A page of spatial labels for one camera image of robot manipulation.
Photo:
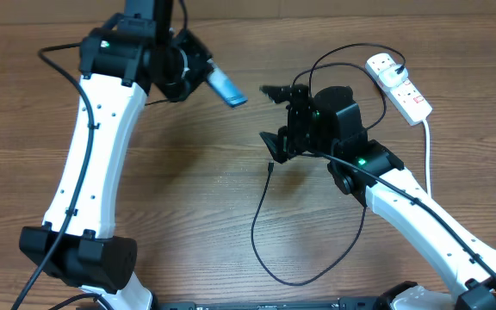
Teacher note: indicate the blue Samsung Galaxy smartphone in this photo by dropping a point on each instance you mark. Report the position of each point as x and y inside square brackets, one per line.
[226, 88]

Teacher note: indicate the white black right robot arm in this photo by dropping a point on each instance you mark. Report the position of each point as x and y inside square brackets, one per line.
[382, 184]

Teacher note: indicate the white power extension strip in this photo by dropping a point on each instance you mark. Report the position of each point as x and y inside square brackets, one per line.
[406, 97]

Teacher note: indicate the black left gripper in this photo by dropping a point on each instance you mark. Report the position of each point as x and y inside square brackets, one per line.
[186, 39]

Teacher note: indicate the white charger plug adapter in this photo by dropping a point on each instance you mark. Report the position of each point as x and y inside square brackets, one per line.
[393, 76]

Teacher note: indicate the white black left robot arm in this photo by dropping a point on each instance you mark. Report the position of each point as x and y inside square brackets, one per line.
[120, 62]

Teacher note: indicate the brown cardboard backdrop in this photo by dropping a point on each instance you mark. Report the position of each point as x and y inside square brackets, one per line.
[72, 11]

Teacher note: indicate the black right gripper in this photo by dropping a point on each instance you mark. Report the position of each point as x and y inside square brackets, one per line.
[304, 107]

